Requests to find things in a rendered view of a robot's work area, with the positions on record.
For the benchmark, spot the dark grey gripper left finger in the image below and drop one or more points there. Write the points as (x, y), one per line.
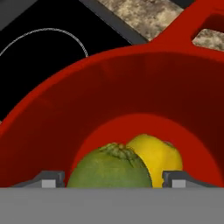
(52, 178)

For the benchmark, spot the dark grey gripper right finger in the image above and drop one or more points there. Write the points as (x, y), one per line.
(175, 177)

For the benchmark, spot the yellow lemon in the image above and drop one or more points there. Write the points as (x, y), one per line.
(159, 157)

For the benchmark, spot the green lime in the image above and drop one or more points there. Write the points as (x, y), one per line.
(109, 170)

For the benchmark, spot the red pot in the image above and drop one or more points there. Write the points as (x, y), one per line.
(122, 96)

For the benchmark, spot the black hob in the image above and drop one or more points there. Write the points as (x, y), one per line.
(43, 58)

